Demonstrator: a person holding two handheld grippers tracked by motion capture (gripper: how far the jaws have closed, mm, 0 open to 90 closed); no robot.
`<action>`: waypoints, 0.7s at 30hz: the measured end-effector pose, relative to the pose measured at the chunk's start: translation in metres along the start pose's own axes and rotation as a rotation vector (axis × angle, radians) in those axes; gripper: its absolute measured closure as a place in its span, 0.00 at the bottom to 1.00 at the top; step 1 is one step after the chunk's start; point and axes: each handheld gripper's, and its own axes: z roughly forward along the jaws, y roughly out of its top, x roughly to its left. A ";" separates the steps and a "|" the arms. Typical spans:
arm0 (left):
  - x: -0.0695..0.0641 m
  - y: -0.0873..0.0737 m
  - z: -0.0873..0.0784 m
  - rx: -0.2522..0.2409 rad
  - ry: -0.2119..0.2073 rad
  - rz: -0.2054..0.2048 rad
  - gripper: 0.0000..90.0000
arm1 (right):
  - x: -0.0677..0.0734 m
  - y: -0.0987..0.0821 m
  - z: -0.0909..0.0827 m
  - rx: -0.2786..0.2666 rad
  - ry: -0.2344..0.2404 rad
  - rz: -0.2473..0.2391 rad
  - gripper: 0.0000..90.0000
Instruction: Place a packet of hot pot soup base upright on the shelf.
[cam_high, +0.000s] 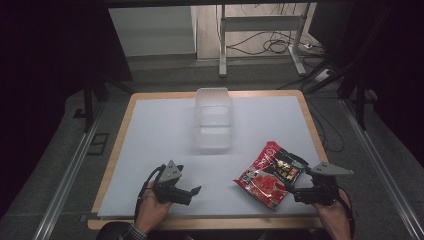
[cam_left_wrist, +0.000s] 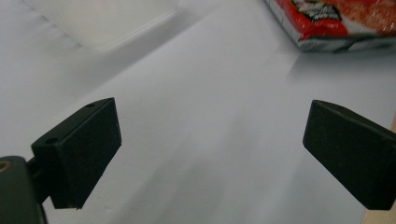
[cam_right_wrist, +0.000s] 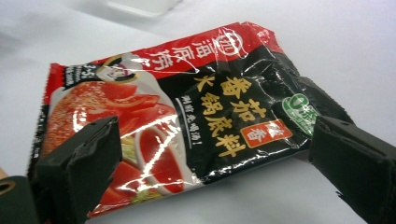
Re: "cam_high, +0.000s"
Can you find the white metal desk frame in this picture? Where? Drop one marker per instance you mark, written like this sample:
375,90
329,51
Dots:
263,23

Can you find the person's left hand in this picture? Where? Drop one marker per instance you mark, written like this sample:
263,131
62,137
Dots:
151,208

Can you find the black metal stand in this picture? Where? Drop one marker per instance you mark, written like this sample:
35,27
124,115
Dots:
96,93
356,76

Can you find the grey panel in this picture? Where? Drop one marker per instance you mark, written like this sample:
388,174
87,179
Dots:
151,30

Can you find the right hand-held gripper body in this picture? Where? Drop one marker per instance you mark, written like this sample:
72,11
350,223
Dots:
321,190

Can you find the clear plastic container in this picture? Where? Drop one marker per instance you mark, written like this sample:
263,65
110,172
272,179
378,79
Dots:
213,116

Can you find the white power strip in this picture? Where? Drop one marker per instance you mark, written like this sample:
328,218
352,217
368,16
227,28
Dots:
323,75

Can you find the red snack packet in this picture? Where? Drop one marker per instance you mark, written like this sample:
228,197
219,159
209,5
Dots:
266,180

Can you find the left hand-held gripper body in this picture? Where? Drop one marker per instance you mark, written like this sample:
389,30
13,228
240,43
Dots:
170,190

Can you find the white table mat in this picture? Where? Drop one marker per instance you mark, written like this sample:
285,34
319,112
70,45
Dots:
160,146

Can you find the person's right hand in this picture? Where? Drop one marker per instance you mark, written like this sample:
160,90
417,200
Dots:
333,220

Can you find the aluminium floor rail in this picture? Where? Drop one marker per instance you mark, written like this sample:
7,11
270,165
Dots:
383,173
70,173

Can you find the black floor plate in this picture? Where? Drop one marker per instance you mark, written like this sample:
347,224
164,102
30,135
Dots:
98,144

